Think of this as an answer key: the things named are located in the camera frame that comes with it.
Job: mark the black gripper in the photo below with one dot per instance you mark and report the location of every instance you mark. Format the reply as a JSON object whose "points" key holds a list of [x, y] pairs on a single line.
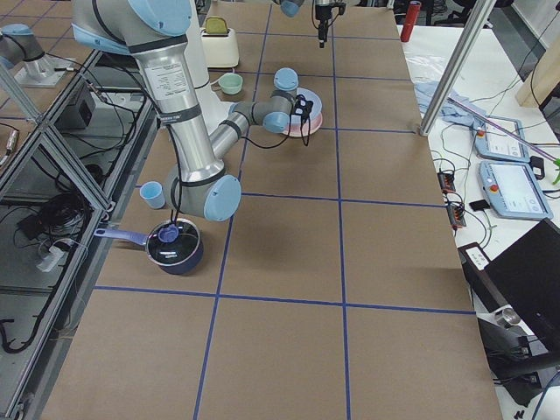
{"points": [[299, 115], [322, 16]]}

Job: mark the blue plate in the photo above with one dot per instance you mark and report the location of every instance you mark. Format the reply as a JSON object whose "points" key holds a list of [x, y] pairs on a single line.
{"points": [[310, 95]]}

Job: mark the pink plate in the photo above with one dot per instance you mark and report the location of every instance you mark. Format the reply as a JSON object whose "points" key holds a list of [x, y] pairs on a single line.
{"points": [[296, 128]]}

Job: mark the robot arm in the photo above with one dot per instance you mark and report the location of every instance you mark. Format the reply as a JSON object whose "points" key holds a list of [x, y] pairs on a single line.
{"points": [[156, 34], [290, 8]]}

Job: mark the green bowl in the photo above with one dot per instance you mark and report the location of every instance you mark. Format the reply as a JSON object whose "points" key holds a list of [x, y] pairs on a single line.
{"points": [[230, 83]]}

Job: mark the red cylinder tube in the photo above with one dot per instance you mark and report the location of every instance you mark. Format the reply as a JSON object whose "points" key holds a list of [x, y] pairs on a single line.
{"points": [[411, 16]]}

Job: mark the cream toaster with bread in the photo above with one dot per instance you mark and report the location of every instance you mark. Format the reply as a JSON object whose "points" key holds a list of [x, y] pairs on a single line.
{"points": [[219, 43]]}

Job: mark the clear plastic bag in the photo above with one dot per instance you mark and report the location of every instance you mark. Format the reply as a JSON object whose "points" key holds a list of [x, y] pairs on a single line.
{"points": [[425, 67]]}

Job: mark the light blue cup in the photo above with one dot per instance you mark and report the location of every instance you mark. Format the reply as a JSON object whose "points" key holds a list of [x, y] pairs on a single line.
{"points": [[152, 194]]}

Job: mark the dark blue pot with lid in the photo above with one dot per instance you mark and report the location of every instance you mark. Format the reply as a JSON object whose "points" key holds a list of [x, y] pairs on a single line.
{"points": [[176, 247]]}

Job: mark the blue teach pendant far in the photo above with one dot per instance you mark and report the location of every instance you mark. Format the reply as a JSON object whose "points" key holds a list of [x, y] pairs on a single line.
{"points": [[492, 143]]}

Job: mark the blue teach pendant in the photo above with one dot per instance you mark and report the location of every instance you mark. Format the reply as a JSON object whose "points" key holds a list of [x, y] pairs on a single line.
{"points": [[512, 191], [492, 143]]}

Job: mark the blue teach pendant near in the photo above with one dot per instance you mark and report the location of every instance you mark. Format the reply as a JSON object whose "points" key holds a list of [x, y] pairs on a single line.
{"points": [[512, 191]]}

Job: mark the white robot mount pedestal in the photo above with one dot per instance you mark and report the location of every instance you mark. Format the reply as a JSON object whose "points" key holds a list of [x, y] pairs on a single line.
{"points": [[213, 109]]}

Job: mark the aluminium frame post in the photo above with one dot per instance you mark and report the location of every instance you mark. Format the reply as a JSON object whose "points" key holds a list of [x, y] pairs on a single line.
{"points": [[466, 41]]}

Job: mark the green handled grabber stick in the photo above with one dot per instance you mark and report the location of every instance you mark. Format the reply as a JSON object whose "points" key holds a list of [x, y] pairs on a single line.
{"points": [[535, 148]]}

